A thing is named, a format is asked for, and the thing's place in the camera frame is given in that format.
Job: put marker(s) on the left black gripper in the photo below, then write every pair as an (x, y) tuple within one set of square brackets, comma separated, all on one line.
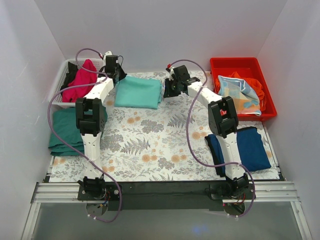
[(119, 75)]

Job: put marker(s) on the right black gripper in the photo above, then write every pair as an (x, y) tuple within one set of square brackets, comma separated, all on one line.
[(169, 88)]

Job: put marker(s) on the turquoise t shirt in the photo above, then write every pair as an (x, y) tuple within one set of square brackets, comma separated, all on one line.
[(133, 92)]

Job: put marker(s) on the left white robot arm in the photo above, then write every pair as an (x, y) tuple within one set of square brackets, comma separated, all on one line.
[(91, 121)]

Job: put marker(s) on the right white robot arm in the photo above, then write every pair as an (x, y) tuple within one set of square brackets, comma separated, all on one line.
[(222, 121)]

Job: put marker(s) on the black garment in basket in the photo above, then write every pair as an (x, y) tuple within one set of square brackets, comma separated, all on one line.
[(70, 76)]

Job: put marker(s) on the magenta shirt in basket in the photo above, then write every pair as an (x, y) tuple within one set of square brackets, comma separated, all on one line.
[(83, 77)]

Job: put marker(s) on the floral table mat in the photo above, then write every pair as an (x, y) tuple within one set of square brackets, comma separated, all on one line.
[(141, 144)]

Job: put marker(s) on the white plastic basket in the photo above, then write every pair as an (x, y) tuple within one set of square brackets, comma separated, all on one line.
[(60, 79)]

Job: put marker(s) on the folded dark green shirt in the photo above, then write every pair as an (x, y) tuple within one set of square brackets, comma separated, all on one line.
[(64, 124)]

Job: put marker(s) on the patterned light blue shirt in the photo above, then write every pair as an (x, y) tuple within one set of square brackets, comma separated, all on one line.
[(245, 99)]

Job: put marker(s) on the red plastic bin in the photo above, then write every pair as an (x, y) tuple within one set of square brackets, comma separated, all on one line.
[(247, 67)]

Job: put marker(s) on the orange shirt in bin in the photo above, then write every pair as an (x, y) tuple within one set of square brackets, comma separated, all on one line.
[(252, 82)]

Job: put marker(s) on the folded navy blue shirt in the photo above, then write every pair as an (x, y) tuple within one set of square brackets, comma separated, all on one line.
[(250, 147)]

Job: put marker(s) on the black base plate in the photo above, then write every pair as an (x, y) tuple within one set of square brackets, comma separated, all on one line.
[(162, 195)]

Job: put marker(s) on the aluminium mounting rail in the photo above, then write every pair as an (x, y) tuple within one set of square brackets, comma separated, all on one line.
[(67, 192)]

